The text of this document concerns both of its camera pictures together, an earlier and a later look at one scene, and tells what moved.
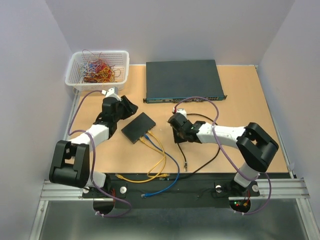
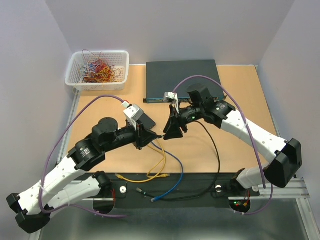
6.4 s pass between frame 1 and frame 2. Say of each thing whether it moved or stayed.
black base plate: stayed
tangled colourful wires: stayed
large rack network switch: stayed
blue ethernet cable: moved
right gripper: moved
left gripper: moved
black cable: moved
